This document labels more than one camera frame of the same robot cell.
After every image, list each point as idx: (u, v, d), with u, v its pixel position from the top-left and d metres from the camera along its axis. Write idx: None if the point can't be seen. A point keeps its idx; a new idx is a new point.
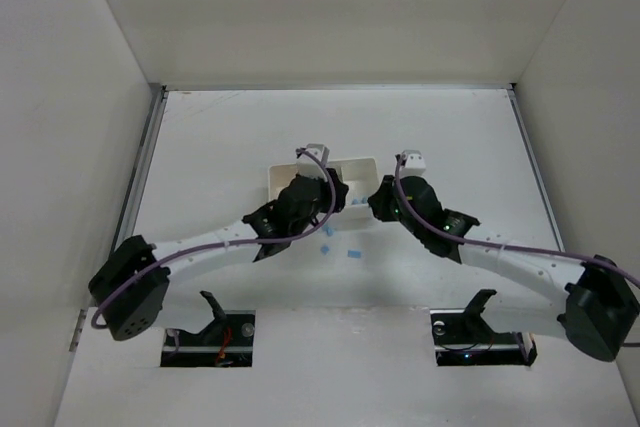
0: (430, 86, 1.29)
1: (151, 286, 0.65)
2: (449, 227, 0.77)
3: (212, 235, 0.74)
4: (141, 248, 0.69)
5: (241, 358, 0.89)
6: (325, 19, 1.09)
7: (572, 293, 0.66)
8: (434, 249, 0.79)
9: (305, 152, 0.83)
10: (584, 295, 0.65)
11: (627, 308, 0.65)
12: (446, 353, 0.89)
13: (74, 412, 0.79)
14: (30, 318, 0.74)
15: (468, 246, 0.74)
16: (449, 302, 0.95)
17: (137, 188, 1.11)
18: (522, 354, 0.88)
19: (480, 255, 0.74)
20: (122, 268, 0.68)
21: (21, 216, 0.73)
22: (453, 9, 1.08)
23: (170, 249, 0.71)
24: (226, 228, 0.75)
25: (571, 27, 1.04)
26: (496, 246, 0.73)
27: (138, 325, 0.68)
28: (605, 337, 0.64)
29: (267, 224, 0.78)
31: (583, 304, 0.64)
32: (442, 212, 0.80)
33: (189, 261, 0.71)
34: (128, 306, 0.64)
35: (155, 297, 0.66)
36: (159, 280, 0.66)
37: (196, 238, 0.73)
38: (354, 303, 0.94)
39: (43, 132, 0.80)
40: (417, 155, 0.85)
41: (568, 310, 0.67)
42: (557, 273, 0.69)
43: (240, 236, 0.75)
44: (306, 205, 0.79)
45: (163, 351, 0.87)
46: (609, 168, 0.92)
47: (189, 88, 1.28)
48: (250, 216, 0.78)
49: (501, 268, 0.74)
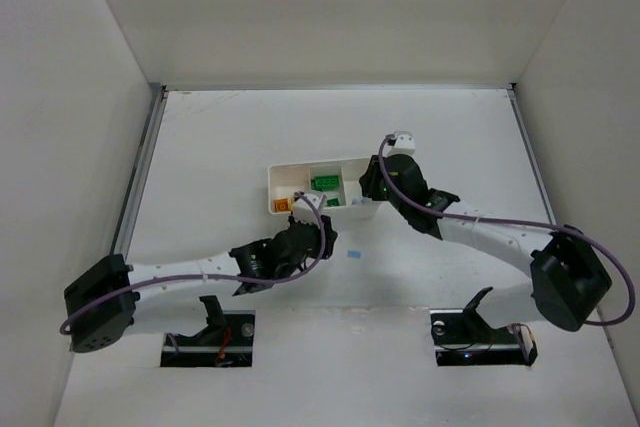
0: (430, 87, 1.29)
1: (115, 311, 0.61)
2: (431, 204, 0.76)
3: (194, 265, 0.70)
4: (118, 268, 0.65)
5: (241, 358, 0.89)
6: (325, 19, 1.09)
7: (537, 258, 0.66)
8: (417, 225, 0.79)
9: (303, 197, 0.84)
10: (547, 260, 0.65)
11: (595, 279, 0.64)
12: (446, 353, 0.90)
13: (74, 412, 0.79)
14: (30, 319, 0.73)
15: (445, 219, 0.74)
16: (449, 302, 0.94)
17: (137, 187, 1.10)
18: (523, 354, 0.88)
19: (456, 229, 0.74)
20: (95, 284, 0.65)
21: (21, 216, 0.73)
22: (453, 9, 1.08)
23: (146, 274, 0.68)
24: (212, 260, 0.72)
25: (571, 27, 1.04)
26: (471, 218, 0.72)
27: (101, 341, 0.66)
28: (568, 303, 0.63)
29: (254, 261, 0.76)
31: (546, 268, 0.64)
32: (426, 191, 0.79)
33: (162, 290, 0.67)
34: (90, 327, 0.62)
35: (119, 321, 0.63)
36: (126, 306, 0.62)
37: (176, 266, 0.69)
38: (354, 303, 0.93)
39: (43, 132, 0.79)
40: (407, 136, 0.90)
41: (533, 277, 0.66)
42: (525, 241, 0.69)
43: (222, 270, 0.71)
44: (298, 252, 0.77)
45: (163, 351, 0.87)
46: (609, 168, 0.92)
47: (188, 88, 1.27)
48: (238, 251, 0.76)
49: (475, 240, 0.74)
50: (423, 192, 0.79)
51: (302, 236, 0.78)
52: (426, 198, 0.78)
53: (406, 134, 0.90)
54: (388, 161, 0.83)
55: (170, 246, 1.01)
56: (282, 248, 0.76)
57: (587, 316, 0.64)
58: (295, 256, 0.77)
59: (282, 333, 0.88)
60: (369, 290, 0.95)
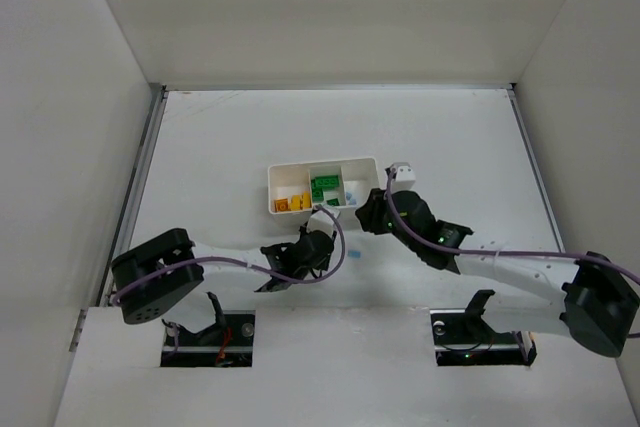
0: (430, 86, 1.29)
1: (185, 279, 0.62)
2: (444, 239, 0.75)
3: (237, 253, 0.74)
4: (180, 242, 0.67)
5: (240, 358, 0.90)
6: (326, 18, 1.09)
7: (570, 293, 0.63)
8: (432, 262, 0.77)
9: (323, 208, 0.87)
10: (582, 294, 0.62)
11: (626, 301, 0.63)
12: (446, 353, 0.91)
13: (73, 413, 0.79)
14: (30, 320, 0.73)
15: (464, 255, 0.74)
16: (450, 301, 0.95)
17: (137, 187, 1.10)
18: (522, 354, 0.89)
19: (477, 265, 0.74)
20: (158, 253, 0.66)
21: (21, 216, 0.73)
22: (454, 9, 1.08)
23: (204, 252, 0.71)
24: (249, 254, 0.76)
25: (571, 27, 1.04)
26: (490, 253, 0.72)
27: (150, 314, 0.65)
28: (610, 333, 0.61)
29: (277, 261, 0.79)
31: (583, 303, 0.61)
32: (436, 224, 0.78)
33: (217, 269, 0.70)
34: (155, 294, 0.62)
35: (182, 291, 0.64)
36: (193, 276, 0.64)
37: (226, 252, 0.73)
38: (354, 303, 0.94)
39: (43, 133, 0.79)
40: (406, 167, 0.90)
41: (568, 310, 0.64)
42: (552, 274, 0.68)
43: (258, 263, 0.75)
44: (322, 256, 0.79)
45: (163, 351, 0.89)
46: (609, 169, 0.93)
47: (188, 88, 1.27)
48: (267, 249, 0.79)
49: (499, 276, 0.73)
50: (433, 225, 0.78)
51: (327, 240, 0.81)
52: (437, 232, 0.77)
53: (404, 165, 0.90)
54: (394, 197, 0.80)
55: None
56: (307, 249, 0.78)
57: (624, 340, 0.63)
58: (318, 261, 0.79)
59: (282, 333, 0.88)
60: (370, 290, 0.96)
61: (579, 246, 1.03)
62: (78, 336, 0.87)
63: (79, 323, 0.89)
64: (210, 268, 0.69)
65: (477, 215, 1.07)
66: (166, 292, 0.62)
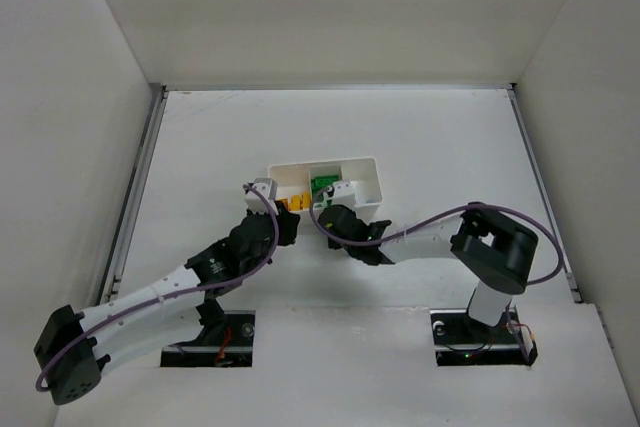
0: (430, 86, 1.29)
1: (75, 361, 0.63)
2: (372, 236, 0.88)
3: (150, 290, 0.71)
4: (68, 320, 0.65)
5: (241, 358, 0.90)
6: (324, 19, 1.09)
7: (456, 243, 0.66)
8: (369, 261, 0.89)
9: (251, 190, 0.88)
10: (466, 240, 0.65)
11: (517, 238, 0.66)
12: (446, 354, 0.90)
13: (74, 412, 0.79)
14: (29, 321, 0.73)
15: (385, 243, 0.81)
16: (449, 302, 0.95)
17: (137, 187, 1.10)
18: (522, 354, 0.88)
19: (395, 246, 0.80)
20: (51, 342, 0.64)
21: (22, 216, 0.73)
22: (452, 9, 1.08)
23: (101, 315, 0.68)
24: (169, 279, 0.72)
25: (571, 27, 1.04)
26: (399, 234, 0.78)
27: (82, 386, 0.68)
28: (504, 269, 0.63)
29: (217, 265, 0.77)
31: (469, 248, 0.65)
32: (363, 227, 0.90)
33: (120, 325, 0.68)
34: (61, 378, 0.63)
35: (88, 366, 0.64)
36: (85, 353, 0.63)
37: (129, 298, 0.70)
38: (353, 304, 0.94)
39: (44, 131, 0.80)
40: (342, 183, 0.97)
41: (462, 261, 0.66)
42: (445, 232, 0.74)
43: (180, 286, 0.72)
44: (257, 244, 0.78)
45: (164, 351, 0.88)
46: (608, 169, 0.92)
47: (188, 88, 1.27)
48: (196, 261, 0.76)
49: (413, 249, 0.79)
50: (361, 228, 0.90)
51: (257, 228, 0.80)
52: (366, 233, 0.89)
53: (340, 182, 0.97)
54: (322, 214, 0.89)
55: (170, 247, 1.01)
56: (240, 242, 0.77)
57: (525, 277, 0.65)
58: (256, 249, 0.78)
59: (281, 333, 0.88)
60: (369, 290, 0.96)
61: (578, 246, 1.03)
62: None
63: None
64: (110, 329, 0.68)
65: None
66: (68, 376, 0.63)
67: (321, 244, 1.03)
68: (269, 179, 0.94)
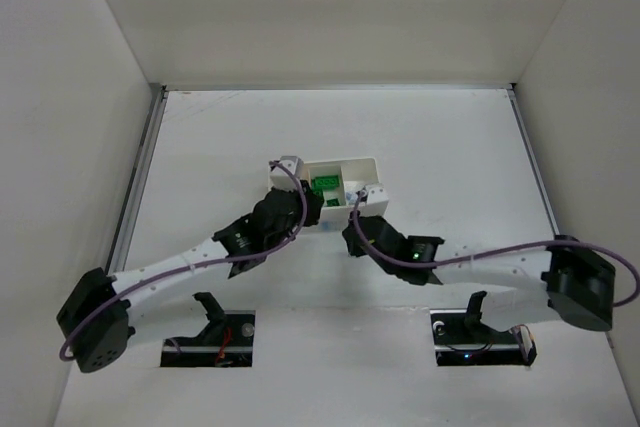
0: (430, 87, 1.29)
1: (111, 320, 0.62)
2: (419, 254, 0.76)
3: (179, 258, 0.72)
4: (101, 281, 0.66)
5: (241, 358, 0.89)
6: (325, 19, 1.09)
7: (551, 283, 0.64)
8: (415, 281, 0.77)
9: (279, 165, 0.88)
10: (562, 281, 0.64)
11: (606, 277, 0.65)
12: (446, 354, 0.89)
13: (74, 412, 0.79)
14: (29, 321, 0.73)
15: (441, 267, 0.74)
16: (450, 302, 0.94)
17: (137, 187, 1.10)
18: (522, 354, 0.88)
19: (456, 272, 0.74)
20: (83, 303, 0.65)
21: (21, 217, 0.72)
22: (453, 9, 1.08)
23: (132, 280, 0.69)
24: (197, 249, 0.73)
25: (571, 27, 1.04)
26: (465, 259, 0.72)
27: (108, 355, 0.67)
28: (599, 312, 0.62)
29: (242, 240, 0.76)
31: (565, 289, 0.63)
32: (408, 243, 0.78)
33: (152, 291, 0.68)
34: (91, 342, 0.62)
35: (119, 329, 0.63)
36: (121, 314, 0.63)
37: (161, 265, 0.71)
38: (353, 304, 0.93)
39: (44, 131, 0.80)
40: (377, 188, 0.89)
41: (554, 300, 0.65)
42: (529, 266, 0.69)
43: (208, 256, 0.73)
44: (282, 218, 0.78)
45: (163, 351, 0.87)
46: (608, 169, 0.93)
47: (188, 88, 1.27)
48: (222, 233, 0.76)
49: (478, 277, 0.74)
50: (403, 244, 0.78)
51: (281, 202, 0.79)
52: (410, 249, 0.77)
53: (375, 186, 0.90)
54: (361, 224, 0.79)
55: (170, 247, 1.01)
56: (264, 217, 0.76)
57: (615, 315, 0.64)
58: (280, 223, 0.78)
59: (282, 333, 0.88)
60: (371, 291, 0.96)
61: None
62: None
63: None
64: (142, 294, 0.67)
65: (476, 215, 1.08)
66: (100, 338, 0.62)
67: (322, 244, 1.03)
68: (295, 158, 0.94)
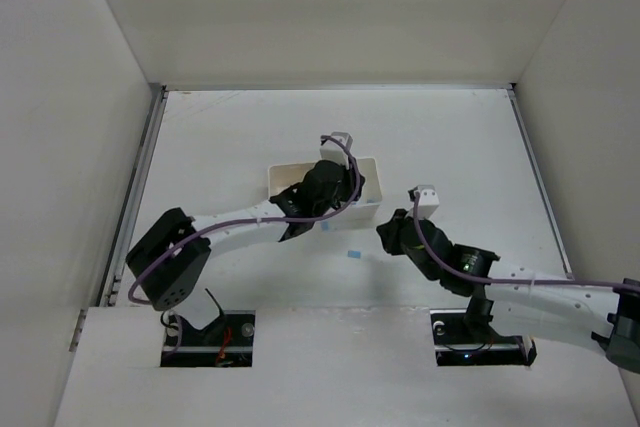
0: (430, 87, 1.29)
1: (195, 252, 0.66)
2: (468, 266, 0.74)
3: (245, 212, 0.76)
4: (180, 220, 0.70)
5: (241, 358, 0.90)
6: (325, 19, 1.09)
7: (616, 325, 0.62)
8: (458, 291, 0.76)
9: (331, 139, 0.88)
10: (627, 325, 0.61)
11: None
12: (446, 354, 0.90)
13: (74, 412, 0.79)
14: (30, 321, 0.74)
15: (495, 285, 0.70)
16: (449, 302, 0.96)
17: (137, 188, 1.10)
18: (522, 354, 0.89)
19: (509, 294, 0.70)
20: (162, 239, 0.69)
21: (22, 216, 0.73)
22: (453, 9, 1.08)
23: (207, 222, 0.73)
24: (259, 207, 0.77)
25: (571, 27, 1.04)
26: (525, 282, 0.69)
27: (177, 295, 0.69)
28: None
29: (294, 205, 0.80)
31: (631, 334, 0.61)
32: (456, 251, 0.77)
33: (225, 234, 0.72)
34: (174, 271, 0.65)
35: (197, 266, 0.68)
36: (202, 248, 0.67)
37: (230, 214, 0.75)
38: (354, 303, 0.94)
39: (44, 131, 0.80)
40: (430, 191, 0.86)
41: (614, 342, 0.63)
42: (594, 304, 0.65)
43: (270, 213, 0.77)
44: (331, 187, 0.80)
45: (163, 351, 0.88)
46: (609, 169, 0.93)
47: (188, 88, 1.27)
48: (278, 196, 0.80)
49: (533, 305, 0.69)
50: (451, 252, 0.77)
51: (330, 171, 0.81)
52: (458, 258, 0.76)
53: (428, 188, 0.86)
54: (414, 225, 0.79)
55: None
56: (314, 186, 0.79)
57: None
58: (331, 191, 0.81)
59: (283, 333, 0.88)
60: (371, 290, 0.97)
61: (578, 246, 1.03)
62: (77, 336, 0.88)
63: (79, 323, 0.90)
64: (219, 236, 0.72)
65: (477, 215, 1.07)
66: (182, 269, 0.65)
67: (322, 244, 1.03)
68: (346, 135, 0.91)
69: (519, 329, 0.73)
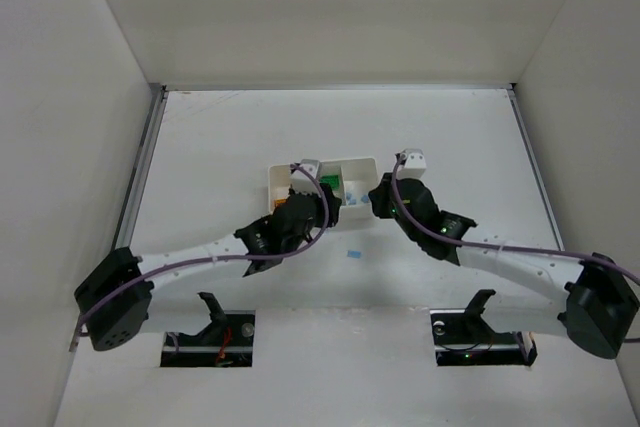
0: (430, 86, 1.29)
1: (133, 300, 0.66)
2: (446, 229, 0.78)
3: (202, 249, 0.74)
4: (126, 260, 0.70)
5: (241, 358, 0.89)
6: (324, 19, 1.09)
7: (572, 294, 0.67)
8: (434, 253, 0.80)
9: (299, 168, 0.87)
10: (583, 295, 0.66)
11: (626, 305, 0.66)
12: (446, 354, 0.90)
13: (74, 413, 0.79)
14: (30, 321, 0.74)
15: (465, 247, 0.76)
16: (449, 302, 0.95)
17: (137, 188, 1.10)
18: (522, 354, 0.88)
19: (478, 257, 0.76)
20: (107, 278, 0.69)
21: (22, 215, 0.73)
22: (452, 10, 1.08)
23: (156, 262, 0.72)
24: (219, 243, 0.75)
25: (571, 27, 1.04)
26: (495, 247, 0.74)
27: (121, 336, 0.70)
28: (608, 334, 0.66)
29: (260, 240, 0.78)
31: (584, 304, 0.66)
32: (439, 216, 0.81)
33: (174, 276, 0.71)
34: (112, 317, 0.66)
35: (138, 310, 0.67)
36: (142, 294, 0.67)
37: (185, 252, 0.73)
38: (354, 303, 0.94)
39: (44, 132, 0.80)
40: (417, 155, 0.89)
41: (569, 310, 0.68)
42: (555, 273, 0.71)
43: (230, 250, 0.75)
44: (300, 223, 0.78)
45: (163, 351, 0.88)
46: (609, 169, 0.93)
47: (188, 88, 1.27)
48: (243, 231, 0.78)
49: (499, 269, 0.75)
50: (434, 216, 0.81)
51: (301, 206, 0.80)
52: (439, 222, 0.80)
53: (416, 153, 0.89)
54: (401, 186, 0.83)
55: (169, 246, 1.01)
56: (283, 221, 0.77)
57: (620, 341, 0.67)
58: (299, 228, 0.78)
59: (283, 333, 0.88)
60: (371, 291, 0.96)
61: (578, 246, 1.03)
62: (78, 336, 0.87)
63: None
64: (165, 278, 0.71)
65: (477, 215, 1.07)
66: (121, 316, 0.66)
67: (322, 244, 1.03)
68: (316, 162, 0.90)
69: (506, 325, 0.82)
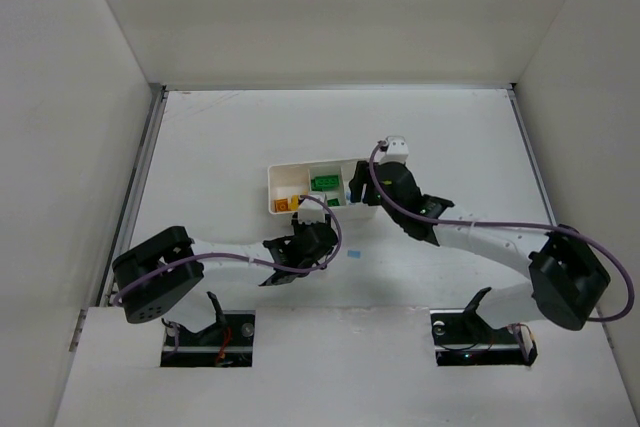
0: (430, 87, 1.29)
1: (184, 278, 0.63)
2: (425, 211, 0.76)
3: (240, 247, 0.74)
4: (181, 239, 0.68)
5: (241, 358, 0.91)
6: (323, 19, 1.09)
7: (535, 260, 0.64)
8: (414, 233, 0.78)
9: (309, 197, 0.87)
10: (547, 261, 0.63)
11: (593, 276, 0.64)
12: (446, 354, 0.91)
13: (74, 412, 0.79)
14: (30, 320, 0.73)
15: (441, 226, 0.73)
16: (449, 302, 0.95)
17: (137, 188, 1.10)
18: (522, 354, 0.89)
19: (453, 234, 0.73)
20: (157, 252, 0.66)
21: (21, 215, 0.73)
22: (452, 10, 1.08)
23: (204, 248, 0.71)
24: (252, 247, 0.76)
25: (571, 26, 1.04)
26: (466, 222, 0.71)
27: (154, 311, 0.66)
28: (573, 304, 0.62)
29: (281, 254, 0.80)
31: (546, 271, 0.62)
32: (420, 198, 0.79)
33: (218, 265, 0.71)
34: (156, 292, 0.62)
35: (184, 289, 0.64)
36: (193, 273, 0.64)
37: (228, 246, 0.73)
38: (354, 302, 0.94)
39: (44, 132, 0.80)
40: (399, 141, 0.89)
41: (533, 279, 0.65)
42: (523, 244, 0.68)
43: (261, 256, 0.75)
44: (323, 249, 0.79)
45: (163, 351, 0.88)
46: (609, 167, 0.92)
47: (188, 88, 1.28)
48: (269, 243, 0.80)
49: (471, 244, 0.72)
50: (416, 199, 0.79)
51: (327, 232, 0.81)
52: (419, 205, 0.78)
53: (397, 139, 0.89)
54: (379, 168, 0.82)
55: None
56: (310, 242, 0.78)
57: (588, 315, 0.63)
58: (319, 254, 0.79)
59: (282, 333, 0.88)
60: (373, 291, 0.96)
61: None
62: (78, 336, 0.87)
63: (79, 323, 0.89)
64: (210, 264, 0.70)
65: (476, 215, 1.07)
66: (168, 290, 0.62)
67: None
68: (321, 195, 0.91)
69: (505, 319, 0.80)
